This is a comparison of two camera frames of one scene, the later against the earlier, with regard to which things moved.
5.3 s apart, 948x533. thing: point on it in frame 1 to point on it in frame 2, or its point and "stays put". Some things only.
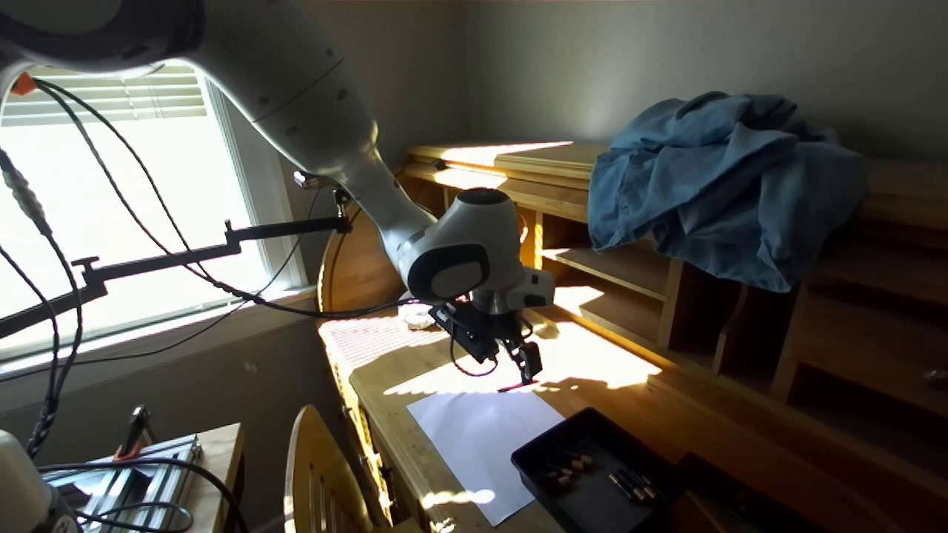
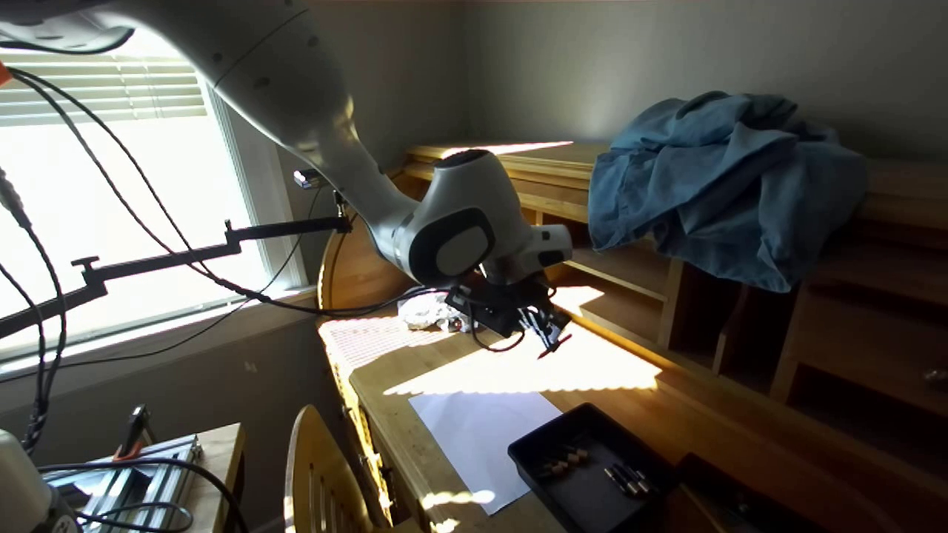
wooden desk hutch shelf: (852, 343) stays put
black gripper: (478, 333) to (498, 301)
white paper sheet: (480, 435) stays put
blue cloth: (741, 185) stays put
